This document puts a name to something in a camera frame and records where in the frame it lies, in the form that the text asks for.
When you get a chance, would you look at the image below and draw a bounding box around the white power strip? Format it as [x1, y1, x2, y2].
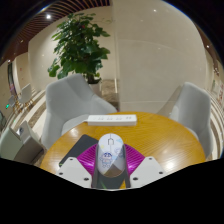
[87, 114, 138, 127]

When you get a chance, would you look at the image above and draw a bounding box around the light grey shell chair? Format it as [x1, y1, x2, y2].
[157, 81, 214, 159]
[40, 73, 118, 151]

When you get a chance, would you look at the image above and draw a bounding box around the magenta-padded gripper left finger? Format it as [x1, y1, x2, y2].
[56, 143, 100, 189]

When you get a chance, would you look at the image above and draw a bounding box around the small white chair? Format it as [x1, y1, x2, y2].
[16, 83, 33, 106]

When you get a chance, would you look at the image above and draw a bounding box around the white cartoon-print computer mouse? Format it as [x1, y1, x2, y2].
[97, 133, 127, 178]

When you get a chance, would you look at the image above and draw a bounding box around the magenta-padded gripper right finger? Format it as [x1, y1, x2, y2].
[123, 143, 165, 189]

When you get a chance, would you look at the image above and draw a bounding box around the dark grey mouse pad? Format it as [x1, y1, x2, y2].
[58, 134, 99, 168]

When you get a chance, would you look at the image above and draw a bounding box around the grey-green armchair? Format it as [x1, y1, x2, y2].
[0, 120, 46, 164]

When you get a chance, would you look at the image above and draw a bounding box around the green potted plant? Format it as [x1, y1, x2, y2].
[47, 12, 111, 98]

